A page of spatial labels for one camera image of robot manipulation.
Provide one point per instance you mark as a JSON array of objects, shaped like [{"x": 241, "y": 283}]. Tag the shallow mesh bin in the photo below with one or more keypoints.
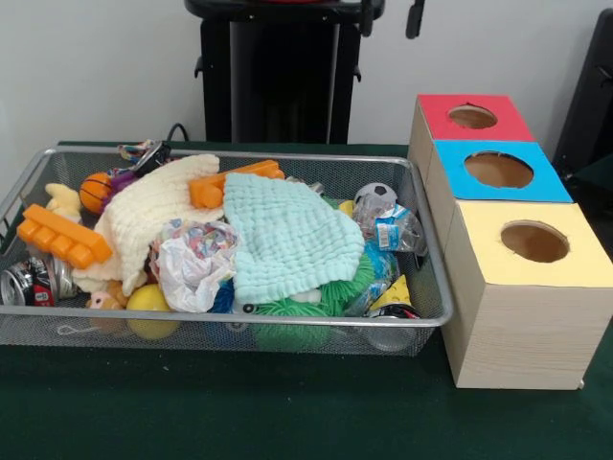
[{"x": 48, "y": 335}]

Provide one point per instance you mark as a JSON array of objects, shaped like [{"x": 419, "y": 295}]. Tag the yellow ball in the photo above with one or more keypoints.
[{"x": 148, "y": 299}]

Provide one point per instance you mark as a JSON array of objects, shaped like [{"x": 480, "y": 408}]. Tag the black upright panel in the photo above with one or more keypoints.
[{"x": 589, "y": 96}]

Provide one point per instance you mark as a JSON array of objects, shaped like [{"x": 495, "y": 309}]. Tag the long orange toy brick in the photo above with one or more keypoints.
[{"x": 206, "y": 191}]

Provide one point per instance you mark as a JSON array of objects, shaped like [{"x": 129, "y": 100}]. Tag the crushed red black can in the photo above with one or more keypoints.
[{"x": 29, "y": 287}]

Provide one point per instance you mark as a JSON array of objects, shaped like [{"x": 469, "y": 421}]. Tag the large orange toy brick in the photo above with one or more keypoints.
[{"x": 62, "y": 235}]

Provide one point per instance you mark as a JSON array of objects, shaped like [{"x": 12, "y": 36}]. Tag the mint waffle cloth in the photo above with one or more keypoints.
[{"x": 287, "y": 230}]

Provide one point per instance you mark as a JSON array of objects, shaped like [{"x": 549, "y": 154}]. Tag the small basketball toy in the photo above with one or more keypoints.
[{"x": 94, "y": 191}]

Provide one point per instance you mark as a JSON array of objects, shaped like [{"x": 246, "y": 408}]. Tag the green cloth side table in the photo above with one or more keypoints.
[{"x": 594, "y": 182}]

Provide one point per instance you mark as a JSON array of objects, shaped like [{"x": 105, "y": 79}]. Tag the cream waffle cloth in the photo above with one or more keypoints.
[{"x": 143, "y": 201}]

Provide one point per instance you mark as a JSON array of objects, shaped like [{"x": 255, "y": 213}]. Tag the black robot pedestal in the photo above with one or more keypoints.
[{"x": 287, "y": 72}]

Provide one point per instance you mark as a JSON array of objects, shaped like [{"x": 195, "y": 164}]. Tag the brown plush animal toy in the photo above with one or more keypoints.
[{"x": 103, "y": 302}]

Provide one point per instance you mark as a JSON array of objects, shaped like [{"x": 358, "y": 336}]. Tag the small soccer ball toy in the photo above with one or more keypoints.
[{"x": 378, "y": 194}]

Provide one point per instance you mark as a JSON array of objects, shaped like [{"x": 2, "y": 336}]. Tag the wooden box three holes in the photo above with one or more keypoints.
[{"x": 527, "y": 335}]

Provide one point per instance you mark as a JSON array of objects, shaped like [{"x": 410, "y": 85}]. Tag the crushed clear plastic bottle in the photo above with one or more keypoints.
[{"x": 388, "y": 230}]

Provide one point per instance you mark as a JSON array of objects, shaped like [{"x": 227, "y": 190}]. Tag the crumpled printed white wrapper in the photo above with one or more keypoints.
[{"x": 191, "y": 268}]

